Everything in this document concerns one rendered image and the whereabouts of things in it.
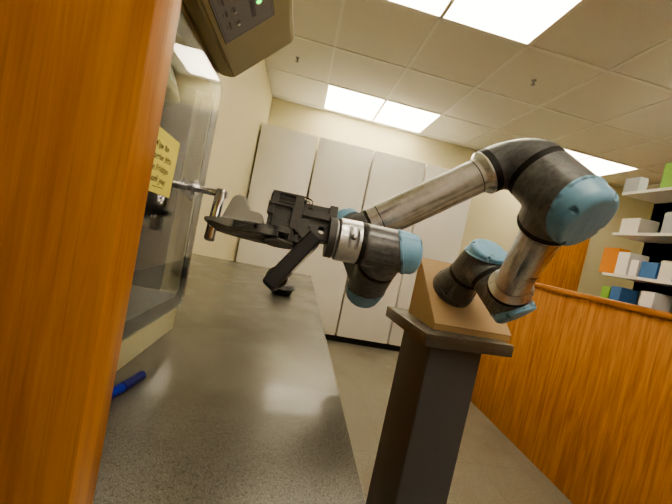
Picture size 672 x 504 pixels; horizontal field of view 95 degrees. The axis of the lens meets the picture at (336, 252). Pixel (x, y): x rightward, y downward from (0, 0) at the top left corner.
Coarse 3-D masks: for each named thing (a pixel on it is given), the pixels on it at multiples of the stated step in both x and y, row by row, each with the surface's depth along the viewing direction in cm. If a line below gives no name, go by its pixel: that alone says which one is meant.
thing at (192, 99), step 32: (192, 32) 39; (192, 64) 41; (192, 96) 43; (192, 128) 45; (192, 160) 48; (160, 224) 41; (192, 224) 53; (160, 256) 43; (160, 288) 45; (128, 320) 38
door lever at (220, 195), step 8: (192, 192) 50; (200, 192) 51; (208, 192) 51; (216, 192) 51; (224, 192) 51; (216, 200) 51; (224, 200) 52; (216, 208) 50; (216, 216) 50; (208, 224) 50; (208, 232) 50; (216, 232) 51; (208, 240) 50
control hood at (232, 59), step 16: (192, 0) 37; (288, 0) 46; (192, 16) 40; (208, 16) 40; (272, 16) 47; (288, 16) 49; (208, 32) 43; (256, 32) 48; (272, 32) 50; (288, 32) 53; (208, 48) 47; (224, 48) 47; (240, 48) 49; (256, 48) 51; (272, 48) 54; (224, 64) 51; (240, 64) 53
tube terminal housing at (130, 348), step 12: (192, 24) 41; (204, 48) 47; (216, 72) 53; (156, 324) 49; (168, 324) 55; (132, 336) 42; (144, 336) 46; (156, 336) 50; (120, 348) 40; (132, 348) 43; (144, 348) 47; (120, 360) 40
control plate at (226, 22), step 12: (216, 0) 38; (228, 0) 39; (240, 0) 40; (252, 0) 41; (264, 0) 43; (216, 12) 40; (228, 12) 41; (240, 12) 42; (252, 12) 43; (264, 12) 45; (228, 24) 43; (252, 24) 46; (228, 36) 45
